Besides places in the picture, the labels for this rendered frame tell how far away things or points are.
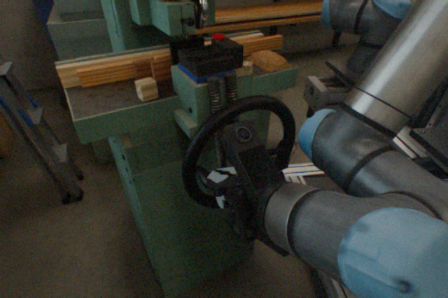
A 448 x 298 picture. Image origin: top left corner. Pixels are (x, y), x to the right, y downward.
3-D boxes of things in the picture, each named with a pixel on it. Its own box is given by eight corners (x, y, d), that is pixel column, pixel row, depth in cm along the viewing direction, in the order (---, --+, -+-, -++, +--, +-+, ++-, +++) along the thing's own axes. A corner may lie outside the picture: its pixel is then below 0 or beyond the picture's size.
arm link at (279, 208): (278, 205, 26) (340, 175, 29) (253, 194, 30) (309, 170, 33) (295, 274, 27) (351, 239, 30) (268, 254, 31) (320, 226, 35)
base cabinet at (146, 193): (164, 304, 113) (129, 178, 70) (128, 208, 153) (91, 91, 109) (254, 254, 131) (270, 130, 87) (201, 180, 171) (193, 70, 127)
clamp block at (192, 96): (195, 126, 60) (192, 87, 54) (172, 101, 69) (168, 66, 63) (251, 110, 65) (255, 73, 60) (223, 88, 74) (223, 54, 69)
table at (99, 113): (87, 171, 52) (77, 145, 49) (69, 104, 73) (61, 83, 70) (319, 98, 76) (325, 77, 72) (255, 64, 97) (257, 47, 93)
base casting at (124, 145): (129, 177, 70) (122, 148, 64) (91, 91, 109) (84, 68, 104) (270, 129, 87) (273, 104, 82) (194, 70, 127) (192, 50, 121)
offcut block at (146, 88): (143, 101, 62) (140, 85, 60) (137, 96, 64) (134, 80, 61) (158, 97, 64) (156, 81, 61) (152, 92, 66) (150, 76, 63)
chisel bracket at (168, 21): (171, 43, 68) (166, 5, 63) (152, 30, 78) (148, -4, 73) (197, 39, 71) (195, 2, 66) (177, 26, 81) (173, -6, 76)
